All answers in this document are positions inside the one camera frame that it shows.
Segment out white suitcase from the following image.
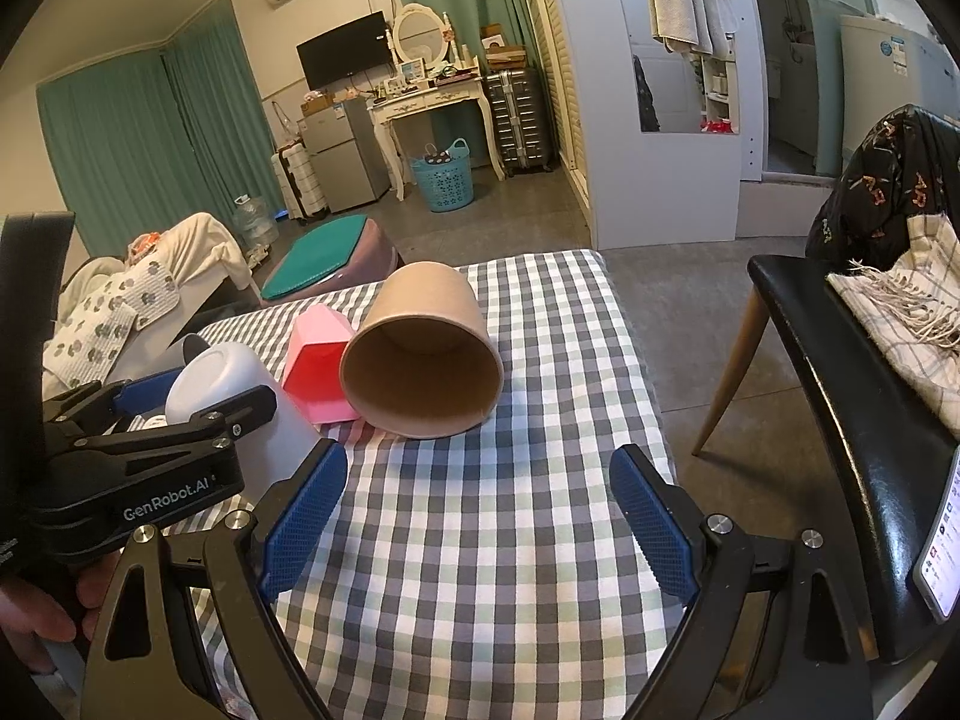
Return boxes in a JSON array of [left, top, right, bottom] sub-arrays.
[[270, 142, 331, 223]]

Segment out white louvered wardrobe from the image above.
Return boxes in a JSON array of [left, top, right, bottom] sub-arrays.
[[529, 0, 766, 249]]

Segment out teal curtain left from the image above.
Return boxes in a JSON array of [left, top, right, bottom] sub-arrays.
[[36, 0, 283, 255]]

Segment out grey checkered tablecloth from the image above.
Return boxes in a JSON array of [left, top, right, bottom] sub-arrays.
[[159, 247, 689, 720]]

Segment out silver mini fridge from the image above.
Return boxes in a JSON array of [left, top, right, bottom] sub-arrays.
[[302, 98, 391, 213]]

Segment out black patterned jacket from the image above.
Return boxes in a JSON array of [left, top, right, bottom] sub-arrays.
[[805, 104, 960, 270]]

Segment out person's left hand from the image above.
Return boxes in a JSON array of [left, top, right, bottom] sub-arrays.
[[2, 553, 121, 674]]

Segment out water bottle jug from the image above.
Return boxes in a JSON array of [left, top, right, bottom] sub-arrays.
[[233, 195, 278, 247]]

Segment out pink hexagonal cup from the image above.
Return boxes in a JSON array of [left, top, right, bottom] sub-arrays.
[[281, 304, 358, 426]]

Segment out smartphone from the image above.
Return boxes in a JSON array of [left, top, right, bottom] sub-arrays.
[[913, 450, 960, 624]]

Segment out black aluminium suitcase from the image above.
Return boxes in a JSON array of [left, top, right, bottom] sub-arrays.
[[483, 68, 555, 176]]

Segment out leaf patterned blanket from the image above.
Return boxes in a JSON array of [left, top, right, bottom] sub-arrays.
[[43, 257, 181, 388]]

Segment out teal laundry basket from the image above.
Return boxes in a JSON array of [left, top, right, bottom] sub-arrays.
[[410, 138, 475, 213]]

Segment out brown paper cup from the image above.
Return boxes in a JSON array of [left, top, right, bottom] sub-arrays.
[[340, 262, 505, 439]]

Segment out plain white cup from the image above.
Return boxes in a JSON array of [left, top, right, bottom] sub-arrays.
[[164, 341, 319, 502]]

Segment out black chair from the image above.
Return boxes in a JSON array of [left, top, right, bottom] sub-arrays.
[[692, 255, 957, 663]]

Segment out plaid fringed scarf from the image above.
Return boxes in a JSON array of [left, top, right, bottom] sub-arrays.
[[827, 215, 960, 433]]

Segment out round stool green cushion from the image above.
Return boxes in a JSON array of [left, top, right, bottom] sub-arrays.
[[260, 215, 404, 304]]

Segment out black flat television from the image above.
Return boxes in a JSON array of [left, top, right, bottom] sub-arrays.
[[296, 11, 392, 91]]

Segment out white dressing table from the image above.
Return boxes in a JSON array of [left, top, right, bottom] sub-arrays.
[[367, 73, 508, 203]]

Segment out white washing machine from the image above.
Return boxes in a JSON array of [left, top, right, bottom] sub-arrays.
[[839, 15, 958, 164]]

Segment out oval vanity mirror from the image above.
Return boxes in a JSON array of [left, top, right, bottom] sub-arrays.
[[391, 4, 452, 70]]

